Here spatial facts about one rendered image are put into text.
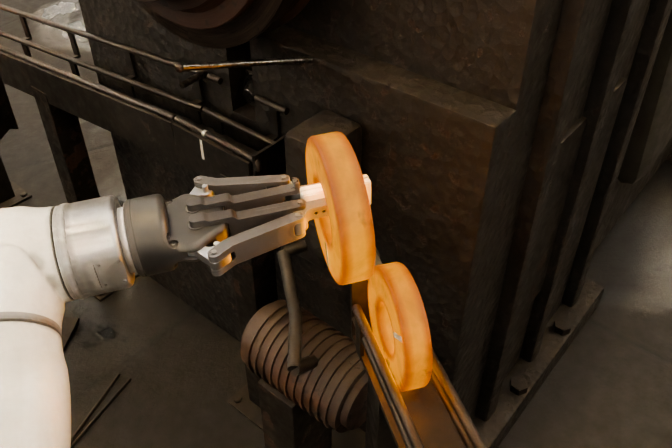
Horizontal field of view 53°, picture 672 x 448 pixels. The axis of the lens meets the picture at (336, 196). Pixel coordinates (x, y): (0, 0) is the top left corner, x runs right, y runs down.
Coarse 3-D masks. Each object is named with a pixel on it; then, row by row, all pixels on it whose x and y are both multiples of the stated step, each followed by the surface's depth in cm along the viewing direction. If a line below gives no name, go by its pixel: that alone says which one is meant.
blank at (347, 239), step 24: (312, 144) 66; (336, 144) 64; (312, 168) 70; (336, 168) 62; (360, 168) 63; (336, 192) 61; (360, 192) 62; (336, 216) 62; (360, 216) 62; (336, 240) 64; (360, 240) 62; (336, 264) 67; (360, 264) 64
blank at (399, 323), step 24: (384, 264) 83; (384, 288) 80; (408, 288) 77; (384, 312) 86; (408, 312) 76; (384, 336) 85; (408, 336) 75; (408, 360) 76; (432, 360) 77; (408, 384) 78
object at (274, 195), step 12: (252, 192) 67; (264, 192) 67; (276, 192) 67; (288, 192) 67; (192, 204) 65; (204, 204) 65; (216, 204) 65; (228, 204) 66; (240, 204) 66; (252, 204) 67; (264, 204) 67
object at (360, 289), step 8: (352, 288) 88; (360, 288) 89; (352, 296) 89; (360, 296) 89; (352, 304) 90; (360, 304) 90; (352, 312) 90; (368, 312) 91; (368, 320) 92; (352, 328) 92; (352, 336) 93
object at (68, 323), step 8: (0, 80) 133; (0, 88) 133; (0, 96) 133; (0, 104) 133; (8, 104) 136; (0, 112) 133; (8, 112) 136; (0, 120) 133; (8, 120) 136; (0, 128) 134; (8, 128) 136; (16, 128) 140; (0, 136) 134; (64, 320) 175; (72, 320) 175; (64, 328) 173; (72, 328) 173; (64, 336) 171; (64, 344) 169
